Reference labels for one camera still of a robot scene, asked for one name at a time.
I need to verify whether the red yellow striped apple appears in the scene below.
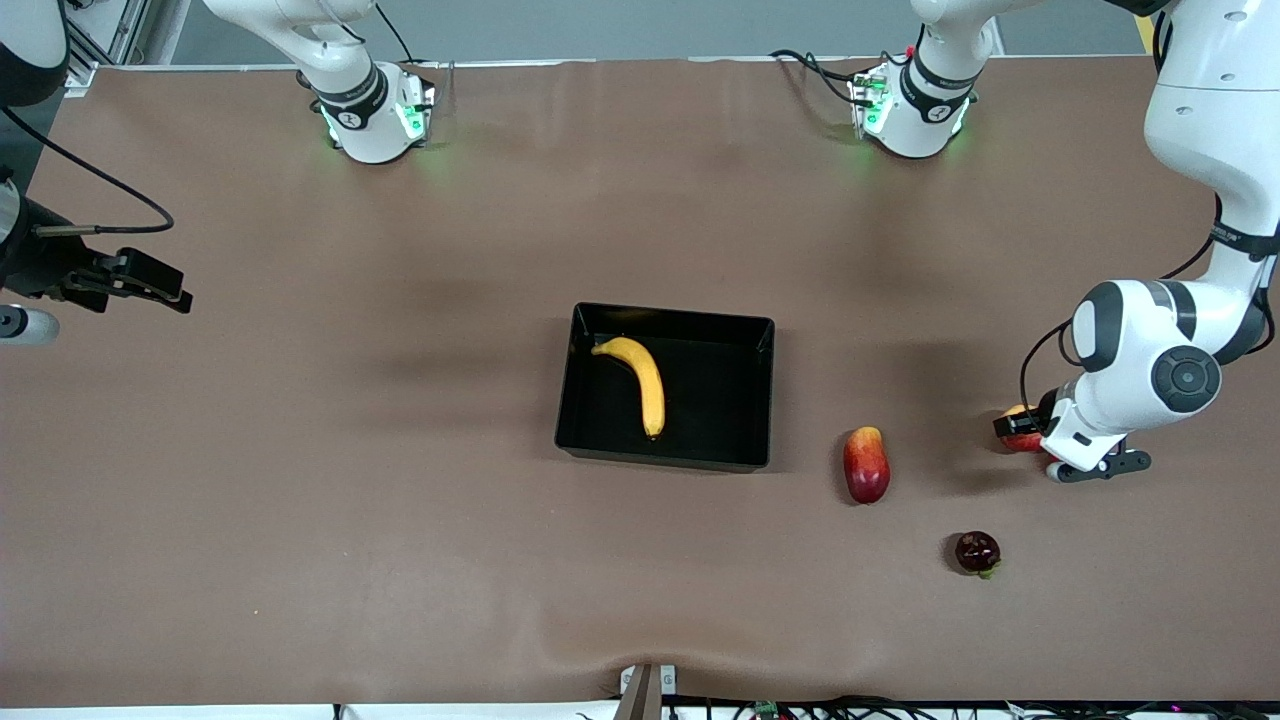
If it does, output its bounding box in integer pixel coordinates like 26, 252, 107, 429
1003, 404, 1051, 455

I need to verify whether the yellow banana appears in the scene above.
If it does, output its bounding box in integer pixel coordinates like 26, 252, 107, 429
591, 337, 667, 440

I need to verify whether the black plastic box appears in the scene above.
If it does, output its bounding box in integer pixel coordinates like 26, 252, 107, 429
555, 302, 776, 473

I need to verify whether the dark purple mangosteen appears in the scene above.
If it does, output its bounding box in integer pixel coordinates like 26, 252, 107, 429
954, 531, 1002, 580

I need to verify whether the red yellow mango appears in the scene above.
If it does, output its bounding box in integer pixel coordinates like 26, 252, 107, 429
843, 426, 891, 505

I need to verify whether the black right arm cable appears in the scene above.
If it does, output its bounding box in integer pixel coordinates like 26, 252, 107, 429
0, 105, 177, 237

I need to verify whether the aluminium frame profile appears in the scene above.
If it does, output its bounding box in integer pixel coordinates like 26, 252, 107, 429
62, 0, 166, 69

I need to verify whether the black right base cable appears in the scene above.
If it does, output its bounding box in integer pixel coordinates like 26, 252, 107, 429
372, 0, 417, 67

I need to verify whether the black base cable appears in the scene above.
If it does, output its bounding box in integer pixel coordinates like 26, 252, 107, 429
372, 0, 417, 67
768, 48, 871, 109

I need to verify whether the black left base cable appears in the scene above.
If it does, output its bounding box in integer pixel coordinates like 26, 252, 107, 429
768, 48, 871, 109

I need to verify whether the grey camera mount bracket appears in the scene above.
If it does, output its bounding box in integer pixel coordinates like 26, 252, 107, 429
618, 662, 677, 720

